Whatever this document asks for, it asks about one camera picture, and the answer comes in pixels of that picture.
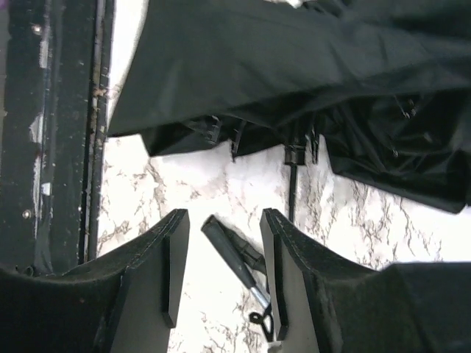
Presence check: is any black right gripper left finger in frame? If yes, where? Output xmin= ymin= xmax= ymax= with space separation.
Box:
xmin=1 ymin=209 xmax=190 ymax=352

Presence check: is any black folding umbrella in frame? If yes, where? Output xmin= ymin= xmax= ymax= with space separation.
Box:
xmin=108 ymin=0 xmax=471 ymax=341

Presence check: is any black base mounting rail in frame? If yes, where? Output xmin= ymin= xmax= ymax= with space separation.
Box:
xmin=1 ymin=1 xmax=115 ymax=276

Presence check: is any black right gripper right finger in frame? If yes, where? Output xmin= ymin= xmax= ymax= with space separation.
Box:
xmin=260 ymin=209 xmax=470 ymax=352

